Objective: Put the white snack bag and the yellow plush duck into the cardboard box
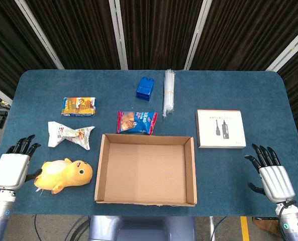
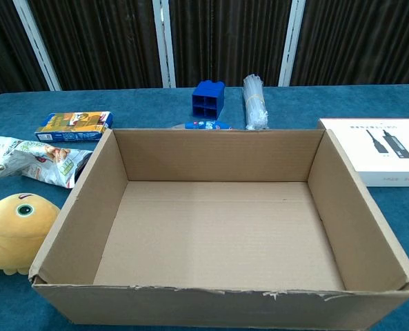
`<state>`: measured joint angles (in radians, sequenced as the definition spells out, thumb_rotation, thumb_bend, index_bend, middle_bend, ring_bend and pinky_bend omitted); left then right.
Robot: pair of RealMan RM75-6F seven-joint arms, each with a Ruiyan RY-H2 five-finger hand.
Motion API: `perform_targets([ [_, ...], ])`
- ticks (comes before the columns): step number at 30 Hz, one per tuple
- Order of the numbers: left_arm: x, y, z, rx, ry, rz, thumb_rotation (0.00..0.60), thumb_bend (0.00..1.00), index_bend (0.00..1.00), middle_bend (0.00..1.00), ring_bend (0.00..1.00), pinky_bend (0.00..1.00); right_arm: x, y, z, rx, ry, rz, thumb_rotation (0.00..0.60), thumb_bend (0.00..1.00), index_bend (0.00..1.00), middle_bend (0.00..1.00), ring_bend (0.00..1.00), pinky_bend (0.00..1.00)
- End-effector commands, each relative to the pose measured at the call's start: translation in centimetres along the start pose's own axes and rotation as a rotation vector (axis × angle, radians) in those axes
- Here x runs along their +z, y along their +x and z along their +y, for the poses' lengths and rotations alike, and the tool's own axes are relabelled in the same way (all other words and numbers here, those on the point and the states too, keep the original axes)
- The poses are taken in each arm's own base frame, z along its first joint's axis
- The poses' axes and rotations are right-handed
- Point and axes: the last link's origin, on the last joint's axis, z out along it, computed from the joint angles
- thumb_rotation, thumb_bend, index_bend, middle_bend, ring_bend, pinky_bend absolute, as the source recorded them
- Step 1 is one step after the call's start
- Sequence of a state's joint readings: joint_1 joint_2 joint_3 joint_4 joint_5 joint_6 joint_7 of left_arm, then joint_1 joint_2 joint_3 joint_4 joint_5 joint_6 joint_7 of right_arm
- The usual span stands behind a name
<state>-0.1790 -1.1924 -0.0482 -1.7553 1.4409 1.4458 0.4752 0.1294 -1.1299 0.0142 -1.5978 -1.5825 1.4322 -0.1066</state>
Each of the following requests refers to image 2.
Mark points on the white snack bag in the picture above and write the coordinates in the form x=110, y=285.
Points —
x=35, y=158

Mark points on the yellow plush toy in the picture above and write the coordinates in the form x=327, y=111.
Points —
x=11, y=234

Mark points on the red blue snack packet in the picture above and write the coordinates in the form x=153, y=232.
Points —
x=207, y=125

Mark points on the brown cardboard box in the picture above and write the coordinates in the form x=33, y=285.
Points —
x=207, y=234

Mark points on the white flat product box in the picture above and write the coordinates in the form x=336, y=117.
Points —
x=362, y=151

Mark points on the blue plastic building block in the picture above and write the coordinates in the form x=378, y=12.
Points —
x=207, y=103

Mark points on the bundle of clear straws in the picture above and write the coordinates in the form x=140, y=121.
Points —
x=256, y=103

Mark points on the blue velvet table cover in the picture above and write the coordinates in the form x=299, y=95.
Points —
x=138, y=103

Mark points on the yellow and blue carton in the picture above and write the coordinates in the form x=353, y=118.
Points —
x=73, y=125

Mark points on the dark brown pleated curtain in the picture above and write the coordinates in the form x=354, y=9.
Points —
x=104, y=41

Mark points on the white metal frame post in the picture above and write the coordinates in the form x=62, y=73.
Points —
x=291, y=41
x=163, y=41
x=35, y=41

